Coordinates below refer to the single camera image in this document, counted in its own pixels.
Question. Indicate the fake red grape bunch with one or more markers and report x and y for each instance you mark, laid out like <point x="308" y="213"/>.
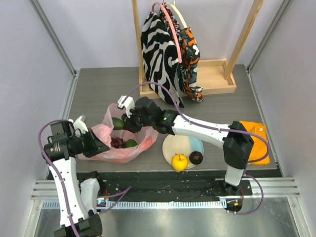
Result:
<point x="117" y="142"/>

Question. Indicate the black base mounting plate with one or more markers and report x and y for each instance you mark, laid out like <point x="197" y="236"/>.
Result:
<point x="166" y="186"/>

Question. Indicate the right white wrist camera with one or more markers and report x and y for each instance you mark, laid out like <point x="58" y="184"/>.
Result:
<point x="127" y="103"/>

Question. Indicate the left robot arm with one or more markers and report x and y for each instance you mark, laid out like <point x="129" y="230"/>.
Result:
<point x="77" y="198"/>

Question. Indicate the wooden clothes rack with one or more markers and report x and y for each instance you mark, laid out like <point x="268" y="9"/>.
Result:
<point x="216" y="75"/>

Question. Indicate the white slotted cable duct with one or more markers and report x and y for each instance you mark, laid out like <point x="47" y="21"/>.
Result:
<point x="124" y="205"/>

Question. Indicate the cream and blue plate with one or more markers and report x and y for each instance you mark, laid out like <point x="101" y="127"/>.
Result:
<point x="179" y="144"/>

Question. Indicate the cream wooden hanger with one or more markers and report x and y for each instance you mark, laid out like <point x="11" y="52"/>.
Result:
<point x="173" y="6"/>

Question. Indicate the black white zebra garment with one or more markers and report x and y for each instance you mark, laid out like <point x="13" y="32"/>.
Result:
<point x="160" y="59"/>

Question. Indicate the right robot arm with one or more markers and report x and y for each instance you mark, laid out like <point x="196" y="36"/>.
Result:
<point x="233" y="139"/>

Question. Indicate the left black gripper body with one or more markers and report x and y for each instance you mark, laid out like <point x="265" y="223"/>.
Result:
<point x="84" y="144"/>

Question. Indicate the pink plastic bag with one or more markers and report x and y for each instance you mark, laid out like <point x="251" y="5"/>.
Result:
<point x="104" y="131"/>

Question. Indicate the fake mangosteen green leaves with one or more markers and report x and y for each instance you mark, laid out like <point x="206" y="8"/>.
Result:
<point x="196" y="157"/>

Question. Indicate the fake green avocado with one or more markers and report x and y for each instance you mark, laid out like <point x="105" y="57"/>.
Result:
<point x="117" y="123"/>
<point x="130" y="143"/>

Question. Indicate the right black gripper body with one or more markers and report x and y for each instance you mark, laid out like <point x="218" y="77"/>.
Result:
<point x="135" y="121"/>

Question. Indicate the fake orange fruit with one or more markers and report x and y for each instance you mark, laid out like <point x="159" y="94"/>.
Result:
<point x="179" y="162"/>

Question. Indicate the orange black patterned garment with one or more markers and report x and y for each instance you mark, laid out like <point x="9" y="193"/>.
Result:
<point x="188" y="68"/>

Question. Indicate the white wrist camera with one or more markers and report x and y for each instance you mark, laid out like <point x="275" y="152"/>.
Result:
<point x="127" y="103"/>
<point x="79" y="125"/>

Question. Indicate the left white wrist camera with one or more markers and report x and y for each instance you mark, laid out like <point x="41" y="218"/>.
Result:
<point x="79" y="125"/>

